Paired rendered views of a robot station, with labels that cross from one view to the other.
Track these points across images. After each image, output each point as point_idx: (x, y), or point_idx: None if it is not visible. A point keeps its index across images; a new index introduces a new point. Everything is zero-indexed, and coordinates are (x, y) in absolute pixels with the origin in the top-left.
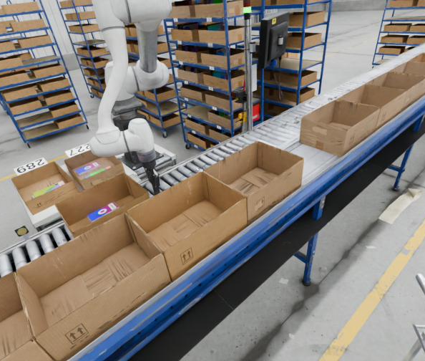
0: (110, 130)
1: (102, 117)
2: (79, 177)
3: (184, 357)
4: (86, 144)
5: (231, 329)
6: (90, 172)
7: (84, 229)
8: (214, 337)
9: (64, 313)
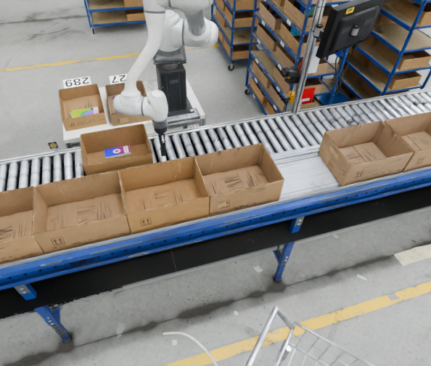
0: (131, 95)
1: (128, 82)
2: (109, 111)
3: (146, 288)
4: None
5: (191, 285)
6: None
7: (92, 166)
8: (175, 285)
9: (57, 224)
